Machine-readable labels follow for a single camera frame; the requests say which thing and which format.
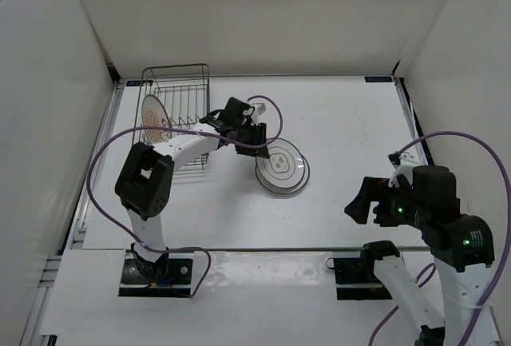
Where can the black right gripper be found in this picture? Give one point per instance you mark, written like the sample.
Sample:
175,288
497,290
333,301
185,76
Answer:
372,189

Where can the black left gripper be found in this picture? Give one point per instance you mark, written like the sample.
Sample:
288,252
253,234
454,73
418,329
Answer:
259,139

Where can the white plate green flower outline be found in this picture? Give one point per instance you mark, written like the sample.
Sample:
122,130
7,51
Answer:
286,188

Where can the white plate orange sunburst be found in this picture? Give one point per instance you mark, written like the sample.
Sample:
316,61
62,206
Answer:
154,114

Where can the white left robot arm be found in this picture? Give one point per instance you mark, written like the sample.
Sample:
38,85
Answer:
145,181

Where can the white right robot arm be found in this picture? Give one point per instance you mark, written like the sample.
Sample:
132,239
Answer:
463,254

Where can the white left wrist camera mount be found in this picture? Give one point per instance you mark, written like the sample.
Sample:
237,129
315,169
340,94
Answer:
257,109

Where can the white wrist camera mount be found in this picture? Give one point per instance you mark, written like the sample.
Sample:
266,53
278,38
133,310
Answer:
403,164
257,109

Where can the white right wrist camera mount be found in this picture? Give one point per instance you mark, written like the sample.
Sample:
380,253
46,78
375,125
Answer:
403,164

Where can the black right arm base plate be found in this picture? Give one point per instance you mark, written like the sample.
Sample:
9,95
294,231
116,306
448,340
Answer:
352,281

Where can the metal wire dish rack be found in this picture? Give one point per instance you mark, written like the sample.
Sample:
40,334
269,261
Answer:
182,89

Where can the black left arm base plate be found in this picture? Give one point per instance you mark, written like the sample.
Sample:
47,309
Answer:
172,281

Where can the metal rail front bar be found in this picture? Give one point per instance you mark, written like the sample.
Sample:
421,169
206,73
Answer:
298,249

